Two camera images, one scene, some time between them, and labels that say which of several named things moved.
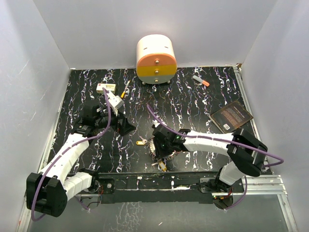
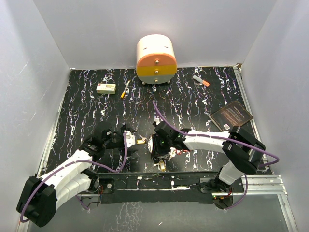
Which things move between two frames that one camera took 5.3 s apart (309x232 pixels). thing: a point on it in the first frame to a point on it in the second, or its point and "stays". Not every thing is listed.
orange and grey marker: (204, 82) stays
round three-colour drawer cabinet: (156, 60) stays
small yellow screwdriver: (124, 92) stays
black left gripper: (125, 127) to (123, 129)
